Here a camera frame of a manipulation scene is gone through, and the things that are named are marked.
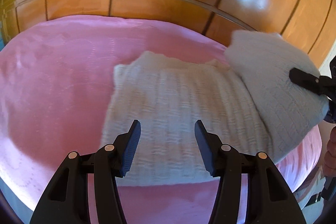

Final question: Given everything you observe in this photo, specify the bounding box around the white knitted sweater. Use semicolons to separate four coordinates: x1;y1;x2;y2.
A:
101;31;329;186

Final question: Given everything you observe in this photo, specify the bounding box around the person's right hand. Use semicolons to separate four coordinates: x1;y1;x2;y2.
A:
322;127;336;177

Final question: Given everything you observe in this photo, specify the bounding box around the pink bed sheet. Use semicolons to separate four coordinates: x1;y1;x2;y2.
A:
1;15;322;223

